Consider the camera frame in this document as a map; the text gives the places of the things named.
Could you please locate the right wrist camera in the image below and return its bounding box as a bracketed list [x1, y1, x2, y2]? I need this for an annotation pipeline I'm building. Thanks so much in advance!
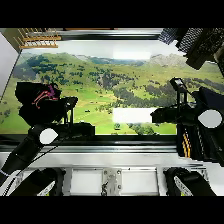
[169, 77, 189, 111]

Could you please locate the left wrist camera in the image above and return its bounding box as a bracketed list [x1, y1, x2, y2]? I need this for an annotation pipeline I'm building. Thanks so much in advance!
[61, 96, 80, 125]

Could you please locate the silver frame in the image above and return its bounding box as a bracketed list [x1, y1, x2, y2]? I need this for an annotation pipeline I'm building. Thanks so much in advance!
[0, 143, 224, 197]

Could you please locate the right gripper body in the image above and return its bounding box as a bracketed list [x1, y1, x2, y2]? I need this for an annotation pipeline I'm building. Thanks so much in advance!
[150, 106, 178, 125]

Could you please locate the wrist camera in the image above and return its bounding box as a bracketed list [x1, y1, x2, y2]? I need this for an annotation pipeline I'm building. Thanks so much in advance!
[61, 96, 80, 125]
[169, 77, 189, 111]

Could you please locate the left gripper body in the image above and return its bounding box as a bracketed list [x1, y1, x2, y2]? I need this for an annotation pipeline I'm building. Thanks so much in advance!
[71, 121, 97, 138]

